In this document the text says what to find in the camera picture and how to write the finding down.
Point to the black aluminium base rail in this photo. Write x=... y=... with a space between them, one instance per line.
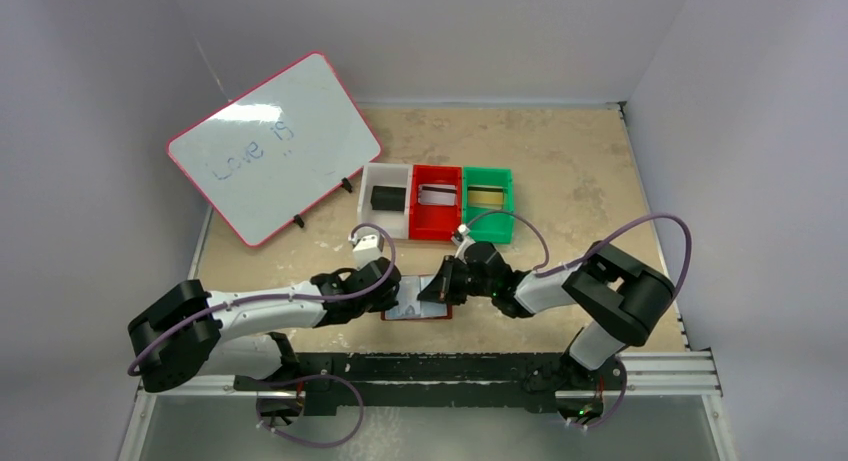
x=539 y=383

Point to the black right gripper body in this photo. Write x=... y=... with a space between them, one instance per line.
x=454 y=279

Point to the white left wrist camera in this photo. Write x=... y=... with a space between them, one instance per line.
x=366 y=248

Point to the green plastic bin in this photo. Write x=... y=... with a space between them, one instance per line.
x=495 y=228

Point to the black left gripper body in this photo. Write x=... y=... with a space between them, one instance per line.
x=382 y=279

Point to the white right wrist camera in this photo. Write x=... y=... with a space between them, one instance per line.
x=461 y=237

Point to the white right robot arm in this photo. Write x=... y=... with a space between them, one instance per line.
x=624 y=297

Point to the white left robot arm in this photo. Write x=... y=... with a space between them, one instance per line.
x=191 y=331

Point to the gold card in bin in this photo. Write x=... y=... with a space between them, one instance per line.
x=486 y=197

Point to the red plastic bin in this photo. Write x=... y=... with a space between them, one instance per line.
x=434 y=223

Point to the pink framed whiteboard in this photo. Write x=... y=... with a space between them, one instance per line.
x=277 y=150

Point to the white plastic bin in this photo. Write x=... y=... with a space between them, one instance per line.
x=396 y=224

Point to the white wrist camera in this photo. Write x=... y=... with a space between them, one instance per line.
x=366 y=248
x=461 y=237

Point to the red leather card holder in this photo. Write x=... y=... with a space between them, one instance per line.
x=417 y=306

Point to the black card in bin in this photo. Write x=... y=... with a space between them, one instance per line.
x=388 y=198

